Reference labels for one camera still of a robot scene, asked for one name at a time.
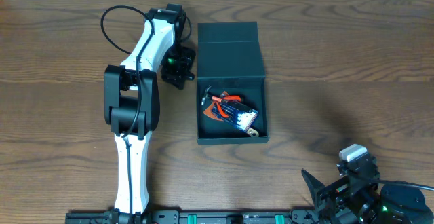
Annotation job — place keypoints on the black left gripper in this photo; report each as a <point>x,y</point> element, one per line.
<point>178,73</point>

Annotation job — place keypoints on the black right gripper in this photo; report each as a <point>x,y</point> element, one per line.
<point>342,190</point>

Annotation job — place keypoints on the small claw hammer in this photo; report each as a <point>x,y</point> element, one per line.
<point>237,105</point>

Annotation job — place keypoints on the red handled pliers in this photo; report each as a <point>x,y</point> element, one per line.
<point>218,102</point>

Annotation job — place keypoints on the orange scraper wooden handle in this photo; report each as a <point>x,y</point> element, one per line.
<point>251,132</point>

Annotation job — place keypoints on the blue precision screwdriver set case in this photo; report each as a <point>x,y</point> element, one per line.
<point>238,119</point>

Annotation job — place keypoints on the black yellow screwdriver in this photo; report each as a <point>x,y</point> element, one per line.
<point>189,76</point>

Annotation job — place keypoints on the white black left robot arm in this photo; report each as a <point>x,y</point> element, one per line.
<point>132,105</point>

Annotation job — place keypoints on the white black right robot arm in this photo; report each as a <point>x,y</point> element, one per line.
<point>400,203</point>

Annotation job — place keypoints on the black open gift box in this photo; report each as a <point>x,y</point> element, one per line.
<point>230,60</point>

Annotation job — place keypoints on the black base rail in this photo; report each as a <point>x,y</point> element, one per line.
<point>181,217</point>

